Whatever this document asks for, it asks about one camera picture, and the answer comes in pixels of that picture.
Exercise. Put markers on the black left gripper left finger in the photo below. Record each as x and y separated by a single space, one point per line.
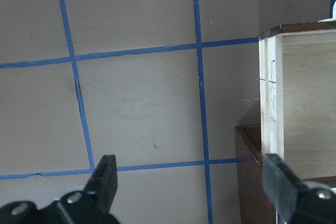
103 183

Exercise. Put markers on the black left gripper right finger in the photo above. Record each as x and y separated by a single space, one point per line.
282 186

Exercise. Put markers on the light wooden drawer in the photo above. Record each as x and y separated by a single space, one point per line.
297 96

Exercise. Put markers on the dark brown wooden cabinet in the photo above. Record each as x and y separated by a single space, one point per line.
318 204

